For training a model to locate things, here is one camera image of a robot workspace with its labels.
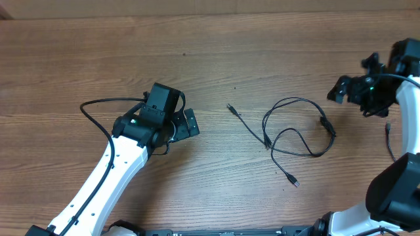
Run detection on left camera cable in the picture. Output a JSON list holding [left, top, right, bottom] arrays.
[[58, 97, 148, 236]]

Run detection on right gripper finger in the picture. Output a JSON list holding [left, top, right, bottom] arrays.
[[361, 52, 385, 74], [327, 75, 350, 104]]

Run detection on right camera cable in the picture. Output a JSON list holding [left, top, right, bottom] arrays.
[[364, 73, 420, 117]]

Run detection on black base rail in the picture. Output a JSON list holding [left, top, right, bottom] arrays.
[[101, 219, 332, 236]]

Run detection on thick black USB cable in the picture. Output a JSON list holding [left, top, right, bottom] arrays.
[[261, 96, 337, 188]]

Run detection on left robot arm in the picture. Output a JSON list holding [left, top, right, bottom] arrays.
[[27, 83, 200, 236]]

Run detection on thin short black cable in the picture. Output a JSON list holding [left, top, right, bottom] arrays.
[[226, 103, 273, 150]]

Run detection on camera cable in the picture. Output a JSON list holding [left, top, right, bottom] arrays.
[[58, 97, 148, 236], [364, 73, 420, 117]]

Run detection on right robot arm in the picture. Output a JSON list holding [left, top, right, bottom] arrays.
[[302, 38, 419, 235]]

